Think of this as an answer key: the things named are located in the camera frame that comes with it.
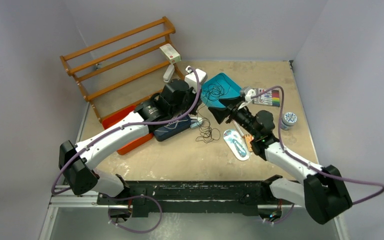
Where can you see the toothbrush blister pack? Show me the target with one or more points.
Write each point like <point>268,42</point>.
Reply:
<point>236,144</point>

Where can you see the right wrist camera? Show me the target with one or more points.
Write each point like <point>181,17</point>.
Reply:
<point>247,93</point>

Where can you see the white blue small device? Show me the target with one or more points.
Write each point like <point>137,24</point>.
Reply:
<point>196,122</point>

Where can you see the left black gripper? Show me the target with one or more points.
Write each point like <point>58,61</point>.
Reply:
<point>193,112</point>

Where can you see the dark blue square tray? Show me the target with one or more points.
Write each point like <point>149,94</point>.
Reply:
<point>173,128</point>

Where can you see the teal square tray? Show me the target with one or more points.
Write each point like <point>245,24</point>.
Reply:
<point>219,87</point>

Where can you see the wooden shelf rack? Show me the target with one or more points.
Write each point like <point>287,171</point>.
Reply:
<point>122,70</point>

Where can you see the orange square tray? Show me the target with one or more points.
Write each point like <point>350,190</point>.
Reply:
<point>118,116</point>

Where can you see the white cardboard box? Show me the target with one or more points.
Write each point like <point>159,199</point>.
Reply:
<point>171,54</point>

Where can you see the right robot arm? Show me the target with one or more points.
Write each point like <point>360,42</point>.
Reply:
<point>320,190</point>

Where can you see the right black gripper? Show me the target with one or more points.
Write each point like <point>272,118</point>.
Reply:
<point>220,114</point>

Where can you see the orange white pen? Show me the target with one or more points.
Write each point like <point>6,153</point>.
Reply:
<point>238,128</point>

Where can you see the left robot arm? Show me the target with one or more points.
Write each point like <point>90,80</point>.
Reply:
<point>149,113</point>

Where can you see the blue white tape roll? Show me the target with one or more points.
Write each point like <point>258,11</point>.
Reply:
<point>288,120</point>

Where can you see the aluminium frame rails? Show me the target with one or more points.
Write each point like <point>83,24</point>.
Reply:
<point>76,202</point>

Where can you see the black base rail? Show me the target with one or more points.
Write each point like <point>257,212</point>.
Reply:
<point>246,197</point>

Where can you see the orange small notebook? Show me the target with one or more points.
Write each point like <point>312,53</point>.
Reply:
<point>248,138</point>

